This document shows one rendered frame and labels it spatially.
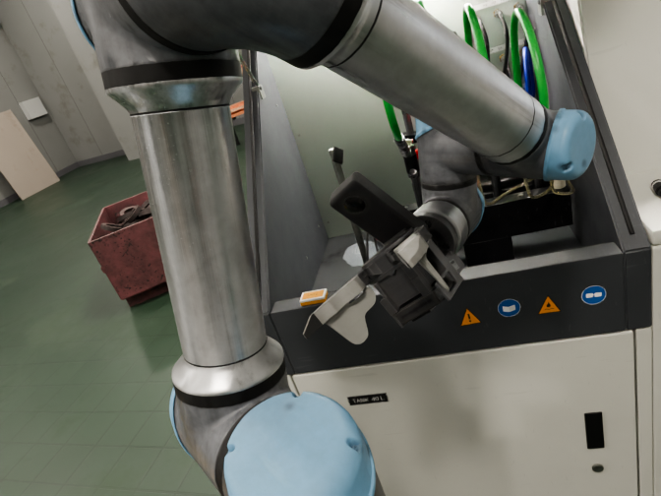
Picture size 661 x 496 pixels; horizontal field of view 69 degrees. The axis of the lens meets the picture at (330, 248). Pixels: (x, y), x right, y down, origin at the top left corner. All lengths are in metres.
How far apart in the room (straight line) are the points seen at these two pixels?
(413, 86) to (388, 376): 0.70
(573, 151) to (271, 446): 0.41
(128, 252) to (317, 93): 2.43
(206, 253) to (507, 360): 0.68
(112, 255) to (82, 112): 8.53
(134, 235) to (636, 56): 3.01
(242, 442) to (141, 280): 3.18
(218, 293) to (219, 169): 0.11
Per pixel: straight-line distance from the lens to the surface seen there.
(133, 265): 3.54
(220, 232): 0.43
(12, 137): 11.40
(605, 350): 1.01
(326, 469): 0.40
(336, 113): 1.31
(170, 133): 0.42
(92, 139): 11.97
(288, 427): 0.43
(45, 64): 12.09
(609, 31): 1.07
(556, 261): 0.88
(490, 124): 0.48
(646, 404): 1.12
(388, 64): 0.38
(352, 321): 0.52
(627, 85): 1.08
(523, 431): 1.12
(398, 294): 0.53
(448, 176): 0.64
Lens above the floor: 1.42
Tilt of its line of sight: 25 degrees down
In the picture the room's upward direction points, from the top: 19 degrees counter-clockwise
